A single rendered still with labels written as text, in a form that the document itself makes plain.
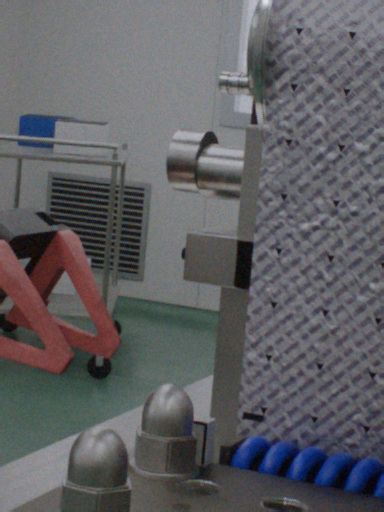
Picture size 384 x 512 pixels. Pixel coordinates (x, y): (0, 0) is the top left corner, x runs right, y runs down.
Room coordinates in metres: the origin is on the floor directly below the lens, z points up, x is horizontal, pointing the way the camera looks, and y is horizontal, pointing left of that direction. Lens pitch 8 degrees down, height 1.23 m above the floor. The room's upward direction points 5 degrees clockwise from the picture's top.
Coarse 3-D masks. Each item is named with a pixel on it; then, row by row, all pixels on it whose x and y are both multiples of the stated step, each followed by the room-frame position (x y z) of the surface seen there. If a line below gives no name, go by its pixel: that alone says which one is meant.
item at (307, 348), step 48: (288, 144) 0.70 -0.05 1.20; (288, 192) 0.70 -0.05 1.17; (336, 192) 0.69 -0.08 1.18; (288, 240) 0.70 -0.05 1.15; (336, 240) 0.69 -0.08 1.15; (288, 288) 0.70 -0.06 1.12; (336, 288) 0.68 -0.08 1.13; (288, 336) 0.69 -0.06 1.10; (336, 336) 0.68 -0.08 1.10; (240, 384) 0.70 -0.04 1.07; (288, 384) 0.69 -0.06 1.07; (336, 384) 0.68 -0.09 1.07; (240, 432) 0.70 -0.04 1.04; (288, 432) 0.69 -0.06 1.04; (336, 432) 0.68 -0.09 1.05
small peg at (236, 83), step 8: (224, 72) 0.78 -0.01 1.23; (232, 72) 0.78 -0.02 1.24; (240, 72) 0.78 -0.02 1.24; (224, 80) 0.77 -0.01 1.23; (232, 80) 0.77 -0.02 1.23; (240, 80) 0.77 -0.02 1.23; (224, 88) 0.78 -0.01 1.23; (232, 88) 0.77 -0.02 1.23; (240, 88) 0.77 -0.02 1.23; (248, 88) 0.77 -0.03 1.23
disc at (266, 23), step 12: (264, 0) 0.70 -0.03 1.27; (276, 0) 0.71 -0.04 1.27; (264, 12) 0.70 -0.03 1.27; (264, 24) 0.70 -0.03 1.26; (264, 36) 0.70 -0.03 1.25; (264, 48) 0.70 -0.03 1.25; (264, 60) 0.70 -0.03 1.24; (264, 72) 0.70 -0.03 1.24; (264, 84) 0.70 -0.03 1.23; (264, 96) 0.70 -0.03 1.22; (264, 108) 0.70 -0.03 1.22
